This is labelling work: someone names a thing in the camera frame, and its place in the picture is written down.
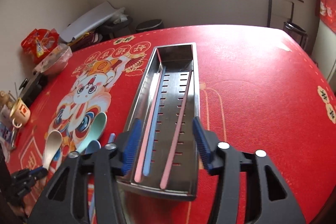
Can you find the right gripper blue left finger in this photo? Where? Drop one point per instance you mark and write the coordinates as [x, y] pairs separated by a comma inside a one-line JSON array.
[[130, 146]]

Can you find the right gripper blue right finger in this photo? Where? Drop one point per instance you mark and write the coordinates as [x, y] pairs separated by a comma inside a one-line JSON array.
[[203, 146]]

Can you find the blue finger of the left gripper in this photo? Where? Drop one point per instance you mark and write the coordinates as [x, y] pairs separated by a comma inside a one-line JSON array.
[[39, 172]]

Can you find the beige spoon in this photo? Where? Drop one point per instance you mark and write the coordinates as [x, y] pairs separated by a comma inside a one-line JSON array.
[[52, 145]]

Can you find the green spoon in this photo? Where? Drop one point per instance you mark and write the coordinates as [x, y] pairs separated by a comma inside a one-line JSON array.
[[95, 131]]

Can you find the blue spoon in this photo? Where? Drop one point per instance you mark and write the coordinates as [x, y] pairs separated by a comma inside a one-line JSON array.
[[92, 147]]

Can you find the pink chopstick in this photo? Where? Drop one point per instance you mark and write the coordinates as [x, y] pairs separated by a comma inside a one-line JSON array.
[[170, 158], [142, 153]]

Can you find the blue chopstick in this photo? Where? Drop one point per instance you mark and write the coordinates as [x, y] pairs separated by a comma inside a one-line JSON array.
[[150, 144]]

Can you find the stainless steel cutlery tray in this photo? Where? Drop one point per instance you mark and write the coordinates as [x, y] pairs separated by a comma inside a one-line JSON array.
[[179, 60]]

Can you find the red festive table mat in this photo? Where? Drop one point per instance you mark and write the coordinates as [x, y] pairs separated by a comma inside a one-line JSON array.
[[258, 89]]

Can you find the black box on table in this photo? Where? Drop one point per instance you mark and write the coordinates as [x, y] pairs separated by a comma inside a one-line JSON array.
[[31, 88]]

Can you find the clear plastic food container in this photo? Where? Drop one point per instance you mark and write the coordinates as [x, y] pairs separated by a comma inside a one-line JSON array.
[[55, 61]]

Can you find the black round trash bin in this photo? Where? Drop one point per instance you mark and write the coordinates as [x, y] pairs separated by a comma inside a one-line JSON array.
[[149, 25]]

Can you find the red snack bag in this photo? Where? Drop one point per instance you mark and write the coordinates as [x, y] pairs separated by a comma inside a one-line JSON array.
[[39, 43]]

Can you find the dark bin near chair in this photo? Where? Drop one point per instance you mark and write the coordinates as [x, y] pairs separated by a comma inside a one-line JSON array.
[[297, 33]]

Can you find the cream mug with handle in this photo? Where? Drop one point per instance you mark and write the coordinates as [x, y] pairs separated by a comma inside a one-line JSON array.
[[20, 114]]

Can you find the black chair frame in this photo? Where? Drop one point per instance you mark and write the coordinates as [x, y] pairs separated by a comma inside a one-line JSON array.
[[279, 12]]

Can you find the red wall hanging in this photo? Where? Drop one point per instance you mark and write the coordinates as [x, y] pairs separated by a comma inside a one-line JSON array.
[[325, 9]]

